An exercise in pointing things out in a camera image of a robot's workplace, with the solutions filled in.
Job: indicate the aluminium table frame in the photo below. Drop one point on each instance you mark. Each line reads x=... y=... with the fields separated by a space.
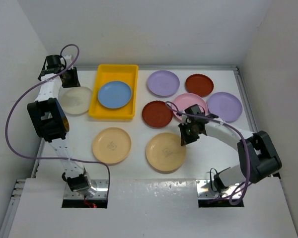
x=144 y=203

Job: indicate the beige plate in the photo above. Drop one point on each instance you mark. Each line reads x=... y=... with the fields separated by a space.
x=165 y=153
x=111 y=145

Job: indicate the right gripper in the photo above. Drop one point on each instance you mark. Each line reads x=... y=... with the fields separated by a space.
x=185 y=139

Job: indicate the pink plate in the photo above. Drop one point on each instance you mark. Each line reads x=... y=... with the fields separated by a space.
x=186 y=100

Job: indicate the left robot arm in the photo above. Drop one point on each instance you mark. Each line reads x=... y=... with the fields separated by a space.
x=51 y=123

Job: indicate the blue plate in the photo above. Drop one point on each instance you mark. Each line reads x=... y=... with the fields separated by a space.
x=114 y=94

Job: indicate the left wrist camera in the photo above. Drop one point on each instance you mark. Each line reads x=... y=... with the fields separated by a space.
x=66 y=59

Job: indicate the dark red plate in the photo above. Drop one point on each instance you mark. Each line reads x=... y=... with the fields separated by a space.
x=199 y=84
x=156 y=114

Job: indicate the lavender plate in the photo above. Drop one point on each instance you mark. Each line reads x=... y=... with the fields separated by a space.
x=225 y=105
x=163 y=83

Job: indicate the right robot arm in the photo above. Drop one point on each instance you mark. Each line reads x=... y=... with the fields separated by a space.
x=257 y=154

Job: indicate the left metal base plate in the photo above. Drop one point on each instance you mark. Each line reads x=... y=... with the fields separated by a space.
x=97 y=191

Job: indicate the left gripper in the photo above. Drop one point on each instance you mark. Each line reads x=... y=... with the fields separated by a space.
x=75 y=82

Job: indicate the metal base plate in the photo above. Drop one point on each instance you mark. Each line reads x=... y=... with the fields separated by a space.
x=204 y=191
x=97 y=191

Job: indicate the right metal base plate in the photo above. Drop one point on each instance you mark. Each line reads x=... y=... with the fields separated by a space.
x=204 y=191

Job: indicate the yellow plastic bin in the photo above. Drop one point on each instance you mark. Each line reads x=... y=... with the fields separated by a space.
x=127 y=73

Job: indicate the cream white plate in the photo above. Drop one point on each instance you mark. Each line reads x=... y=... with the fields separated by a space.
x=75 y=101

